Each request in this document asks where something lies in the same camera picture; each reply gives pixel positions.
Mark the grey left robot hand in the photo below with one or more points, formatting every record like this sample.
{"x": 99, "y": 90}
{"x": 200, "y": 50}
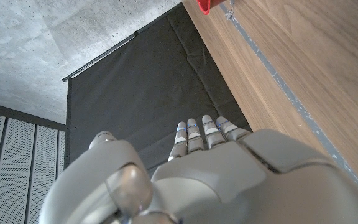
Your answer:
{"x": 228, "y": 186}

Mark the red enamel cup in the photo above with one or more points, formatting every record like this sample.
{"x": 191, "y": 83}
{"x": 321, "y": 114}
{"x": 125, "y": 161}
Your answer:
{"x": 207, "y": 4}

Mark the black fabric backdrop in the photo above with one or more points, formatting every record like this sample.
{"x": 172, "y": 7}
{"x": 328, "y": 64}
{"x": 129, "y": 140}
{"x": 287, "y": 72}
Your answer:
{"x": 141, "y": 93}

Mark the black backdrop stand pole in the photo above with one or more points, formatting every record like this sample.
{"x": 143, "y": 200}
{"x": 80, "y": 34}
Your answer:
{"x": 104, "y": 54}

